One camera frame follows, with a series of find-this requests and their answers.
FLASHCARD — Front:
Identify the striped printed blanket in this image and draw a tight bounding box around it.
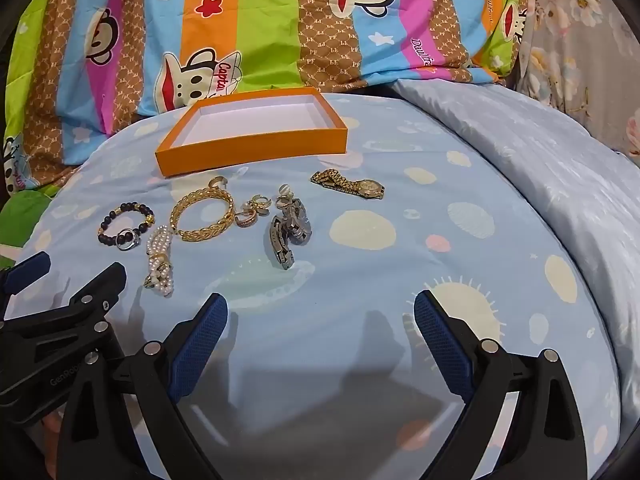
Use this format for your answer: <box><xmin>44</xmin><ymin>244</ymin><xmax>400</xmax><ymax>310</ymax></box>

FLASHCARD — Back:
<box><xmin>0</xmin><ymin>0</ymin><xmax>532</xmax><ymax>196</ymax></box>

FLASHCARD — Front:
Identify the gold wrist watch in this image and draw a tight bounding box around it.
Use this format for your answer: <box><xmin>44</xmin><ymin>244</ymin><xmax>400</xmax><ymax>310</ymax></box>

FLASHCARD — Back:
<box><xmin>310</xmin><ymin>168</ymin><xmax>386</xmax><ymax>201</ymax></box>

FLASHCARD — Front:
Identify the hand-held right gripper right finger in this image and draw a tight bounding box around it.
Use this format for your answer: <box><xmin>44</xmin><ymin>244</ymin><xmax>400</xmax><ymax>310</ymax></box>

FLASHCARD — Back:
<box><xmin>414</xmin><ymin>289</ymin><xmax>590</xmax><ymax>480</ymax></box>

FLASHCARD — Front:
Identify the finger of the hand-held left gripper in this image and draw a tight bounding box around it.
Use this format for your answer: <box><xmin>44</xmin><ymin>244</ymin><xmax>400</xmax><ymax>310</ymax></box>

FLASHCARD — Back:
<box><xmin>0</xmin><ymin>251</ymin><xmax>52</xmax><ymax>311</ymax></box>
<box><xmin>0</xmin><ymin>261</ymin><xmax>127</xmax><ymax>423</ymax></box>

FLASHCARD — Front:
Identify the grey floral cloth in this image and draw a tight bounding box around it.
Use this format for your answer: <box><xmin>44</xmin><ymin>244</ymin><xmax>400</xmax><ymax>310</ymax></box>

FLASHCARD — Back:
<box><xmin>510</xmin><ymin>0</ymin><xmax>640</xmax><ymax>157</ymax></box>

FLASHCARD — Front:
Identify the orange jewelry box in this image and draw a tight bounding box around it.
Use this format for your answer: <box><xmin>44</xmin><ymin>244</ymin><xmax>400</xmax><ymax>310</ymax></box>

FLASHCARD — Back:
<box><xmin>155</xmin><ymin>87</ymin><xmax>349</xmax><ymax>179</ymax></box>

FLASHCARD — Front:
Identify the light blue patterned bedsheet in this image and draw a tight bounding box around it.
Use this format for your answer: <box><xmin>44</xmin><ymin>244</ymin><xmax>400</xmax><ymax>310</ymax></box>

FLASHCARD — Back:
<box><xmin>0</xmin><ymin>78</ymin><xmax>640</xmax><ymax>480</ymax></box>

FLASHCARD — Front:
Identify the pearl bracelet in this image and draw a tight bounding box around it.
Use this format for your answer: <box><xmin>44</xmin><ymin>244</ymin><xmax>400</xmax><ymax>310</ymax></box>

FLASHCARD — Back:
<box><xmin>143</xmin><ymin>225</ymin><xmax>176</xmax><ymax>297</ymax></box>

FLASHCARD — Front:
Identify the black bead bracelet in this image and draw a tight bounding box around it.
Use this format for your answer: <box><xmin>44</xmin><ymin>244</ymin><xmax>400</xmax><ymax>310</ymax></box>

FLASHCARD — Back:
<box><xmin>97</xmin><ymin>202</ymin><xmax>156</xmax><ymax>247</ymax></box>

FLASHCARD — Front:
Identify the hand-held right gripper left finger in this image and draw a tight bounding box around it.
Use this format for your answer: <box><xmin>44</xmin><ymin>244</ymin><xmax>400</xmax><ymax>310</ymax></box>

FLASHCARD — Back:
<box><xmin>57</xmin><ymin>292</ymin><xmax>229</xmax><ymax>480</ymax></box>

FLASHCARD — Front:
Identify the silver wrist watch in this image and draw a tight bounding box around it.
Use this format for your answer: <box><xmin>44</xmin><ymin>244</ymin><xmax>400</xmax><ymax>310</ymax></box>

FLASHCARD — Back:
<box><xmin>269</xmin><ymin>197</ymin><xmax>314</xmax><ymax>271</ymax></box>

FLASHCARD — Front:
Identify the gold chain bracelet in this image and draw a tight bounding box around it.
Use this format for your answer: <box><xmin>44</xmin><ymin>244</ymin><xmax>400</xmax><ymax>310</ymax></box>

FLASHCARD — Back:
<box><xmin>170</xmin><ymin>186</ymin><xmax>235</xmax><ymax>244</ymax></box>

